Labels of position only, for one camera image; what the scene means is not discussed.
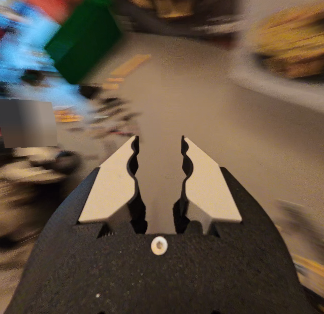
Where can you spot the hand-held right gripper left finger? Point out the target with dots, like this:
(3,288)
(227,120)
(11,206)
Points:
(111,192)

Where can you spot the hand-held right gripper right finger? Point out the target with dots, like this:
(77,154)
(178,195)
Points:
(210,192)

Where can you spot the grey desk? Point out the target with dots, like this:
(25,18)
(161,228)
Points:
(189,103)

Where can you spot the yellow curved panel pieces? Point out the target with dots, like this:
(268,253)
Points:
(68,116)

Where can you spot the long yellow toy beam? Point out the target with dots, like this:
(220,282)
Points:
(131,64)

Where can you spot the green storage bin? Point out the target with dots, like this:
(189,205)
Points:
(83,40)

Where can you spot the white booklet yellow car picture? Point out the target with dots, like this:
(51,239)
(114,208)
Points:
(291,40)

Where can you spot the red plastic tote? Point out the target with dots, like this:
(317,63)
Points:
(50,0)

